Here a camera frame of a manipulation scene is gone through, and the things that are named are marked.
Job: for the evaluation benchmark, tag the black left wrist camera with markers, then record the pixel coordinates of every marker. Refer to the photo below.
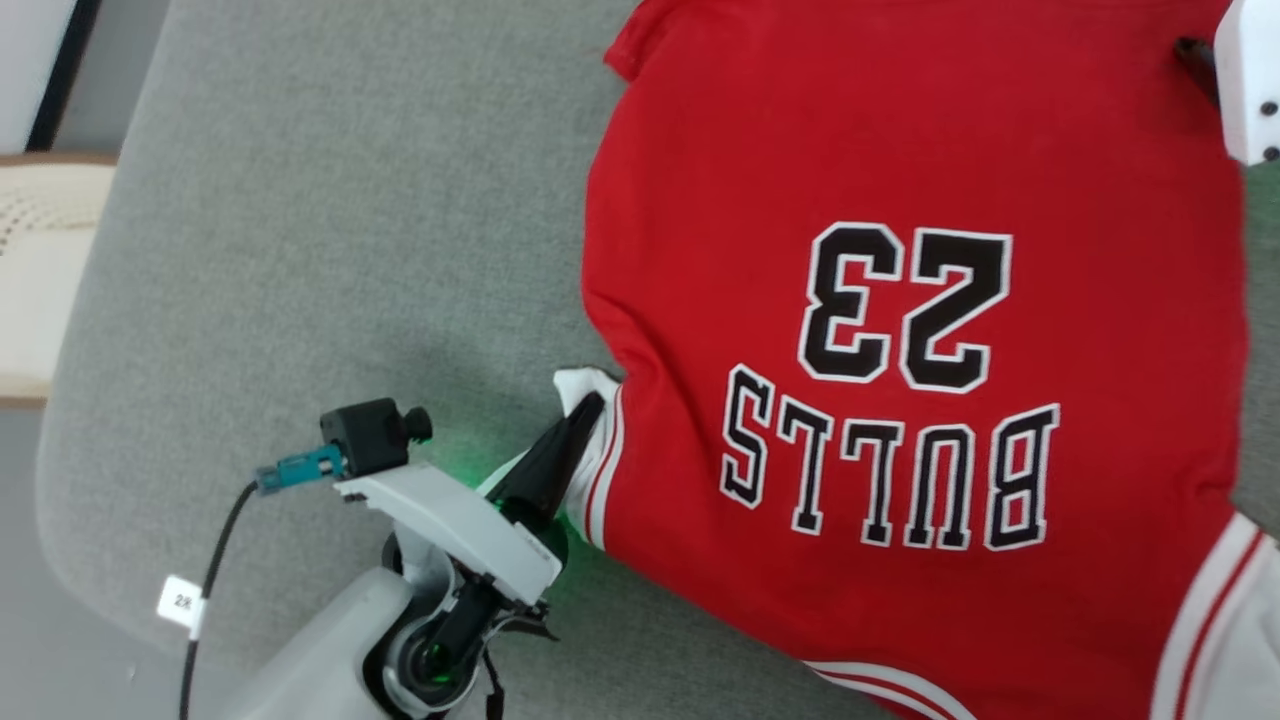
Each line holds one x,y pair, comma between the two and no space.
370,435

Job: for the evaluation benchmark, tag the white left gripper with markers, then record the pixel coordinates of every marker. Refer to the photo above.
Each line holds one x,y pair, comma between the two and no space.
470,530

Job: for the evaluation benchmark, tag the red and white Bulls jersey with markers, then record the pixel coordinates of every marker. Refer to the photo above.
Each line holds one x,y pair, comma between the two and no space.
700,250

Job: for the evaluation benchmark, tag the grey fabric sofa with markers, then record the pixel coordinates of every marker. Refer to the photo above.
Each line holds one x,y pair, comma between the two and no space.
350,250

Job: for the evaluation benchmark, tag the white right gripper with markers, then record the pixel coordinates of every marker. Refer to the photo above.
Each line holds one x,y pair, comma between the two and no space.
1252,70

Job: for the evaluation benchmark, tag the teal left camera connector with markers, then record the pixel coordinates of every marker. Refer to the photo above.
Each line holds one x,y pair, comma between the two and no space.
310,465

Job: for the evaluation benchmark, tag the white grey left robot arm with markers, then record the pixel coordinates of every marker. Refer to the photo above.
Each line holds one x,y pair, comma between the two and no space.
310,660

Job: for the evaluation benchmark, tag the black vertical post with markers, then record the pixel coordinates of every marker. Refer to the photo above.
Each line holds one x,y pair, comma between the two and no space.
62,70

